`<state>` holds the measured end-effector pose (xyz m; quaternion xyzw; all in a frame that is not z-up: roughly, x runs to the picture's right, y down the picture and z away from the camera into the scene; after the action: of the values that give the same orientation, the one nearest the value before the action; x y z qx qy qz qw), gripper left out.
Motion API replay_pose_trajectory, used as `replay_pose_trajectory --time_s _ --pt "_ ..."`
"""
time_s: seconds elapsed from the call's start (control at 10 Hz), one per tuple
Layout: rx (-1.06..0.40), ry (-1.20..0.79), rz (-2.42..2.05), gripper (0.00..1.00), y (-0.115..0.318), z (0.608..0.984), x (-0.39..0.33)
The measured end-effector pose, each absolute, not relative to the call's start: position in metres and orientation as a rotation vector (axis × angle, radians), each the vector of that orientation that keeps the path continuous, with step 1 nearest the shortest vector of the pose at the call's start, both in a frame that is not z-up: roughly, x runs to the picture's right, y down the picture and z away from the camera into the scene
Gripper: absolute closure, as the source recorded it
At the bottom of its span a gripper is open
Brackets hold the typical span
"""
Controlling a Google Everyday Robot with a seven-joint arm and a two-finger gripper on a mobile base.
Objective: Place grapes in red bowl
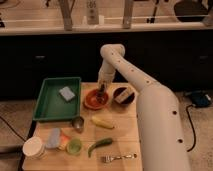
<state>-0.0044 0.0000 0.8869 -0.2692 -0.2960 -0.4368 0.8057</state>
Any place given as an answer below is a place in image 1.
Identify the small green cup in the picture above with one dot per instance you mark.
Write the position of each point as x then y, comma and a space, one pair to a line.
74, 146

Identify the green plastic tray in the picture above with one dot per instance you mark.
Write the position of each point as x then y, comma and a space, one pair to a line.
51, 106

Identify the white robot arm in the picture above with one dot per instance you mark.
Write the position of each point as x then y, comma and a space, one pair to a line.
159, 125

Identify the blue grey sponge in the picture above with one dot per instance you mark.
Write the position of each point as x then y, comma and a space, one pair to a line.
66, 93

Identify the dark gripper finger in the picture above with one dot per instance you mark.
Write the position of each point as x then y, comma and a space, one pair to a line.
99, 90
104, 89

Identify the orange yellow toy fruit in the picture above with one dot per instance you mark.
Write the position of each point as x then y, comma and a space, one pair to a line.
64, 139

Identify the dark brown bowl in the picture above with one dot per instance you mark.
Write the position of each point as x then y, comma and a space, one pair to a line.
128, 100

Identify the small metal cup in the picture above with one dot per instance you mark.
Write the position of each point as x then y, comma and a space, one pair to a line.
78, 124

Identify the grey blue cloth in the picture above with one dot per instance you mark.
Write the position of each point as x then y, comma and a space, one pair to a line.
53, 139

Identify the silver fork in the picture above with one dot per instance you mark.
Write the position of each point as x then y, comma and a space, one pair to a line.
109, 159

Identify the green chili pepper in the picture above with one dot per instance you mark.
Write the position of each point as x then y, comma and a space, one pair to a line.
99, 143

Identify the red bowl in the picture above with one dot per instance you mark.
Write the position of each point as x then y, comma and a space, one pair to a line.
91, 102

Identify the blue black device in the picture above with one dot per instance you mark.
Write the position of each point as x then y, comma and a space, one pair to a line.
200, 99

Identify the yellow banana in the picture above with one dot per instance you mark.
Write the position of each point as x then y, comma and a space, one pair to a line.
101, 123

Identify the tan sponge block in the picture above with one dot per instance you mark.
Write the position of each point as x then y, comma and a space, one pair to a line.
121, 97

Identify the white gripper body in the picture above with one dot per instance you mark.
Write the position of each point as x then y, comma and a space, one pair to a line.
105, 76

